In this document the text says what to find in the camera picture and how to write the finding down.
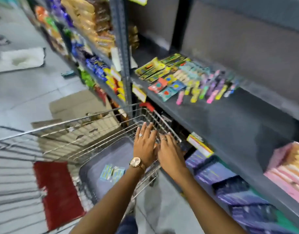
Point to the row of blue snack packets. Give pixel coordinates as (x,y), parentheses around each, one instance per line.
(90,60)

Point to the person's left hand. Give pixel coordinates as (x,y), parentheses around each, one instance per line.
(144,148)

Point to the person's left little finger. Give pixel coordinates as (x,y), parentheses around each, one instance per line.
(137,135)

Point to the person's right fingers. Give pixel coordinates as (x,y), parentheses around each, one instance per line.
(167,141)

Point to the row of purple snack packets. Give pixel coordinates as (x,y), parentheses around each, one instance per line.
(59,9)

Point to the row of yellow snack packets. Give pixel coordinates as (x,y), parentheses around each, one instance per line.
(115,85)

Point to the stack of brown biscuit packets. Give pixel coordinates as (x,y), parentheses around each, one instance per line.
(90,19)

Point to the pile of colourful dotted packets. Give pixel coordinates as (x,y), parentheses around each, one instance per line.
(169,88)

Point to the person's left forearm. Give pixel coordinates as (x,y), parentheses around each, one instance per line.
(110,202)

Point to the white price label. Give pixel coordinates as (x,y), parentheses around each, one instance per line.
(116,58)

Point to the person's blue jeans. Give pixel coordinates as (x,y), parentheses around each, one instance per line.
(127,225)

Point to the gold wristwatch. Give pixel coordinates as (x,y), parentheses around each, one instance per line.
(136,163)

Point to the blue green packet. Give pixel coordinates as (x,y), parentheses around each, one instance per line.
(112,173)

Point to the row of green snack packets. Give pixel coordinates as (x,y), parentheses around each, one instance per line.
(87,79)

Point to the red cart seat flap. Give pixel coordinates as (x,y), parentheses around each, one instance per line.
(57,192)

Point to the small teal packet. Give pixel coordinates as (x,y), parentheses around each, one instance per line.
(68,74)

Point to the person's right hand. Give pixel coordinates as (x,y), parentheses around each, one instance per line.
(171,158)

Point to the yellow price label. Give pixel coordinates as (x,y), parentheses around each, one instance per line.
(199,145)
(139,93)
(138,0)

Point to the person's right forearm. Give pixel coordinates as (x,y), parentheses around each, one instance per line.
(208,207)

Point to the row of orange snack packets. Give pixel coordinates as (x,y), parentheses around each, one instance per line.
(48,26)

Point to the person's left middle finger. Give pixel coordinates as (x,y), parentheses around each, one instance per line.
(149,131)

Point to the stack of pink packets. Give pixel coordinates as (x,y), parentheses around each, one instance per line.
(288,170)

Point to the flattened brown cardboard box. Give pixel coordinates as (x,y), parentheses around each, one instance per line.
(78,107)

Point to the row of pastel highlighters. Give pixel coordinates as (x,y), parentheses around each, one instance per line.
(208,85)

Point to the white sheet with dark edge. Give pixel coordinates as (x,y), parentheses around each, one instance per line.
(20,59)

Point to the grey metal shelving unit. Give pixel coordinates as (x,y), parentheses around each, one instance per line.
(225,114)

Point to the red shelf tag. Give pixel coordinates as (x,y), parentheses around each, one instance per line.
(147,106)

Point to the pile of yellow green packets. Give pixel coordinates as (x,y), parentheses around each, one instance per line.
(156,68)

